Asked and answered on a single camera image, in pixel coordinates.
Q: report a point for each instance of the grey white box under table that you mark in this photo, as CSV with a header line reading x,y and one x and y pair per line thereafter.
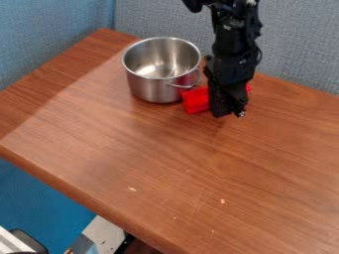
x,y
99,239

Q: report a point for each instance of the metal pot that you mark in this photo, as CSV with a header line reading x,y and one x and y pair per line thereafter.
x,y
161,68

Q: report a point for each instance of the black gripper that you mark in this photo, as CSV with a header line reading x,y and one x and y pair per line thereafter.
x,y
231,68

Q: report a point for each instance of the red plastic block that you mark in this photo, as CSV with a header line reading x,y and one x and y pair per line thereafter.
x,y
196,98

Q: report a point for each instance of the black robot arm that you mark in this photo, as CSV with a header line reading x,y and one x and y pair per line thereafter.
x,y
235,21

